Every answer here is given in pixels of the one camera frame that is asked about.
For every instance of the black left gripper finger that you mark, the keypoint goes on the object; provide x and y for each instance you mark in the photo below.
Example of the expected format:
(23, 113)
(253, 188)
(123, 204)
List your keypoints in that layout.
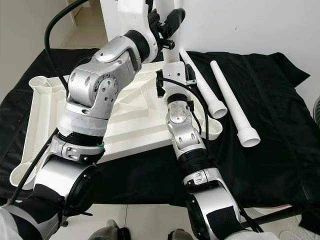
(174, 22)

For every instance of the white tapered table leg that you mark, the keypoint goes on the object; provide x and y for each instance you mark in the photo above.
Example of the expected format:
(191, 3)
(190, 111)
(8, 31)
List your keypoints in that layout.
(205, 90)
(232, 105)
(172, 57)

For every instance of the white plastic table top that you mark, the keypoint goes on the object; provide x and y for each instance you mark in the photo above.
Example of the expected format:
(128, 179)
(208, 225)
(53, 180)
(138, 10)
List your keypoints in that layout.
(45, 115)

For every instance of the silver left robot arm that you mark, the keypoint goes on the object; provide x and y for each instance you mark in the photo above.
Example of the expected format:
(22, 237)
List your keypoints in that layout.
(100, 85)

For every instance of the black table cloth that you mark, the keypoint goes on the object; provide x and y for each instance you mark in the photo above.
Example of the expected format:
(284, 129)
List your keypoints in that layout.
(270, 170)

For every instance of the grey right robot foot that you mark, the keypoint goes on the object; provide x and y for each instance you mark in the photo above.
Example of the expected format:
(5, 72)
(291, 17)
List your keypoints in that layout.
(180, 236)

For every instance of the grey robot foot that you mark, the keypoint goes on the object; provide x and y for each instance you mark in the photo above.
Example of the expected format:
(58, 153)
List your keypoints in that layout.
(110, 232)
(180, 236)

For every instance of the grey left robot foot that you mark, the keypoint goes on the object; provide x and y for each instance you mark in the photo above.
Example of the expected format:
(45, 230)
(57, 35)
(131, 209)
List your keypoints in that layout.
(110, 232)

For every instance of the pink soft item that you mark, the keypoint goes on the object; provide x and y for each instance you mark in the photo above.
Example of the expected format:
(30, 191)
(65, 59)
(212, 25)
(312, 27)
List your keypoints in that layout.
(272, 205)

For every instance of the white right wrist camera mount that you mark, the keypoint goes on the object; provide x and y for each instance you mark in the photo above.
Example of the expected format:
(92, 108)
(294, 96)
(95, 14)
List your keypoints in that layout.
(180, 75)

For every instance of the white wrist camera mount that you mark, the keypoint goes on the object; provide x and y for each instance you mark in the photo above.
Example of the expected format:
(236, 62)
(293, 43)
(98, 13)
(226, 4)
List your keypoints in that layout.
(135, 17)
(180, 75)

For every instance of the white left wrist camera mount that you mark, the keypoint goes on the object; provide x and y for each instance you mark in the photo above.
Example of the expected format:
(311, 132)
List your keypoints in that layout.
(135, 17)

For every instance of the white pedestal fan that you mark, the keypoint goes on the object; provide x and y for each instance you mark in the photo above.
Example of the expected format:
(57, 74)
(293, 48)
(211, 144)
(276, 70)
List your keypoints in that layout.
(317, 111)

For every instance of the black table frame leg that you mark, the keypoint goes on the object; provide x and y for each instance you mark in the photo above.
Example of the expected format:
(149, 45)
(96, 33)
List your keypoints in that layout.
(275, 215)

